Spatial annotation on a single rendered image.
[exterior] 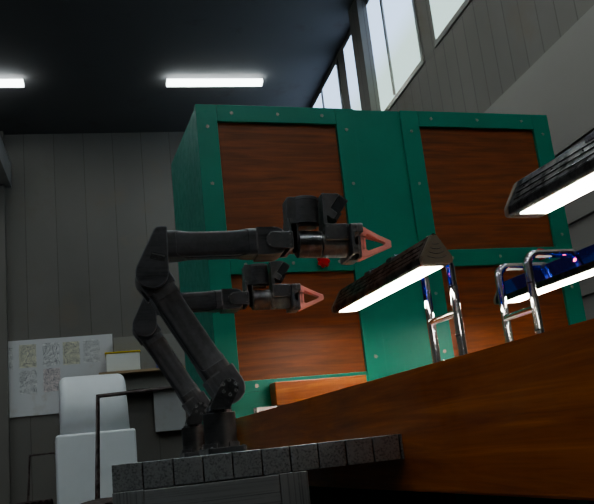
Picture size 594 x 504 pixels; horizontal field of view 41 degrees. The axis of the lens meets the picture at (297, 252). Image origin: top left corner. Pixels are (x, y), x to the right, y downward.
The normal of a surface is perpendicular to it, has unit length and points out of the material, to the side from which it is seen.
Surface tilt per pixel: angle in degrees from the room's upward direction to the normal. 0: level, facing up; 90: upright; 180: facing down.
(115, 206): 90
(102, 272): 90
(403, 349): 90
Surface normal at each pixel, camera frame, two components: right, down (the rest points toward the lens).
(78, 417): 0.27, -0.42
